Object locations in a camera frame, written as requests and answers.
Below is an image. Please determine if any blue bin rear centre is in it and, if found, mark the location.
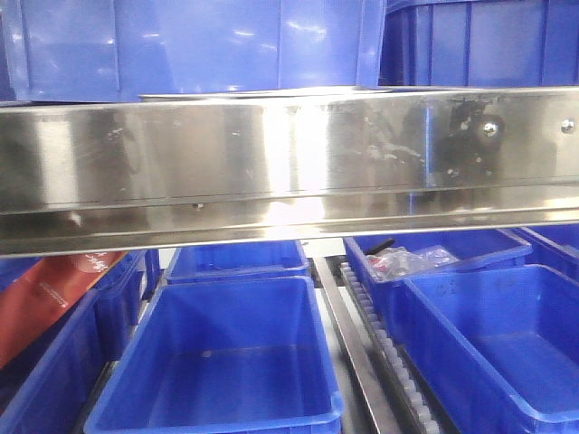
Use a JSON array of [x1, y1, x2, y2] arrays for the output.
[[164, 241, 309, 284]]

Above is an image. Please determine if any blue bin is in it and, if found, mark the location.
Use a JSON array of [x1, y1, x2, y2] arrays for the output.
[[95, 250, 146, 362], [84, 276, 344, 433], [402, 265, 578, 433], [344, 229, 532, 325], [1, 290, 106, 433], [164, 241, 309, 284], [514, 223, 578, 281]]

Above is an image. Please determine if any clear plastic bag of parts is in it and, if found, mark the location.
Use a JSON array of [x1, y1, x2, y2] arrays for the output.
[[366, 245, 459, 281]]

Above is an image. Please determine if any blue bin front centre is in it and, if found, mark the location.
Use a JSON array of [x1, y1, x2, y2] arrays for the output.
[[84, 276, 344, 433]]

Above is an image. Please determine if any blue bin rear left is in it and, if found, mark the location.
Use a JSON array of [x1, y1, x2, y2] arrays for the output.
[[95, 250, 146, 362]]

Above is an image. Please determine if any blue bin rear right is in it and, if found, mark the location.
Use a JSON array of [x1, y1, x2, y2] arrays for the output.
[[344, 229, 532, 325]]

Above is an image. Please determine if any ribbed blue crate upper right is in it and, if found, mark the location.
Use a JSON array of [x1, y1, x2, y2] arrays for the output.
[[380, 1, 578, 88]]

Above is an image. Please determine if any white roller track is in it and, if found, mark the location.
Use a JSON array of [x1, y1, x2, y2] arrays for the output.
[[339, 262, 444, 433]]

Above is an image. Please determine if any blue bin front right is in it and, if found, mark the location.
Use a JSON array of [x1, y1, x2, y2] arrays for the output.
[[402, 265, 578, 433]]

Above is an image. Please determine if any blue bin far right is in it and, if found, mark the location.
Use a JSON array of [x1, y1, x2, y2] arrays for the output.
[[514, 223, 578, 281]]

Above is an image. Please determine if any red cardboard box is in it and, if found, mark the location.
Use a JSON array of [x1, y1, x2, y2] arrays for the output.
[[1, 251, 126, 366]]

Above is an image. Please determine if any large blue crate upper left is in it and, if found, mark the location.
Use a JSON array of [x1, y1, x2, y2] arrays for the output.
[[1, 1, 386, 101]]

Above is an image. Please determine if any blue bin front left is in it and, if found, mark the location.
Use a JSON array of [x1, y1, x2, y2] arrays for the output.
[[1, 290, 106, 433]]

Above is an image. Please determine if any black handle in bin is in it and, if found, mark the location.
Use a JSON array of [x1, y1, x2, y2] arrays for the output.
[[365, 238, 395, 256]]

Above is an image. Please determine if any stainless steel shelf rail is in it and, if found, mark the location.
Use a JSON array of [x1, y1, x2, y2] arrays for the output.
[[1, 87, 578, 257]]

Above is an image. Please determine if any steel divider rail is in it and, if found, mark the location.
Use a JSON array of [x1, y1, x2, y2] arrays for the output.
[[313, 258, 400, 433]]

